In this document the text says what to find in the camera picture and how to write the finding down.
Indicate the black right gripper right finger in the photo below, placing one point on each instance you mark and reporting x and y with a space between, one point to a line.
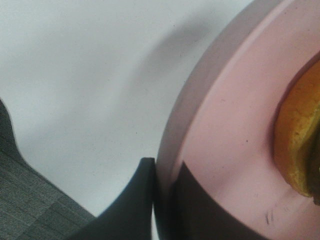
184 211

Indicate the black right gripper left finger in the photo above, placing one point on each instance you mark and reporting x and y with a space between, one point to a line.
129 216

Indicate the pink round plate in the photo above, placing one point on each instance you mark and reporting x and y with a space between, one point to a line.
221 126

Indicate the burger with lettuce and cheese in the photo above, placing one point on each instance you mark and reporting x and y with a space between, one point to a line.
296 142

